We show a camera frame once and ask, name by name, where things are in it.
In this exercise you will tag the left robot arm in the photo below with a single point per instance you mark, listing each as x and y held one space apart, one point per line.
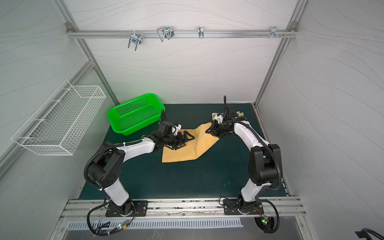
104 168

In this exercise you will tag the left U-bolt clamp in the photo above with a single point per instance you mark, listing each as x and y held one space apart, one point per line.
135 40

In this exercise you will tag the white vent strip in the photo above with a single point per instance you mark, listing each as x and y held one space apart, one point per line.
144 224

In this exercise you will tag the horizontal aluminium rail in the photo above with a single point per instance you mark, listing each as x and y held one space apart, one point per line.
179 34

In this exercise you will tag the yellow skirt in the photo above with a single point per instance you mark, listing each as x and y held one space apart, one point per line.
194 148

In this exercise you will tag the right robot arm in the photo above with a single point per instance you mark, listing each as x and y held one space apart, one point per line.
265 164

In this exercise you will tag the u-bolt clamp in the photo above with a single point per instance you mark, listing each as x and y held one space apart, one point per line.
165 32
135 40

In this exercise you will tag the middle U-bolt clamp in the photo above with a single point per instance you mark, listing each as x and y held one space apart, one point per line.
165 32

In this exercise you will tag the lemon print skirt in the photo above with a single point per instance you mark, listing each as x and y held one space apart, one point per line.
222 117

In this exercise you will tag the green plastic basket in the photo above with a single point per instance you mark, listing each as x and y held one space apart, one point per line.
136 114

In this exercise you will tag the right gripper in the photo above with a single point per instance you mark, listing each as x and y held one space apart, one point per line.
216 128

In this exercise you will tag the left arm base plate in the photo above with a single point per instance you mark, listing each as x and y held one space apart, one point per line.
137 208

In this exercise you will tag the small metal hook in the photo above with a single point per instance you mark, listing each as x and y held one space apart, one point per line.
201 32

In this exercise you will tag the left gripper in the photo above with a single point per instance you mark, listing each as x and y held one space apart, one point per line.
181 142

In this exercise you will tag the right bolt bracket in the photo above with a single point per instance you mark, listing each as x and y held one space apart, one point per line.
273 34

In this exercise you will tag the white wire basket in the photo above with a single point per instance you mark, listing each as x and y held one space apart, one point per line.
58 126

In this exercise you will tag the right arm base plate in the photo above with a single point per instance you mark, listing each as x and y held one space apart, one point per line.
231 207

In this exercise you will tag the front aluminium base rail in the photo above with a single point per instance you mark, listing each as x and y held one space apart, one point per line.
183 208

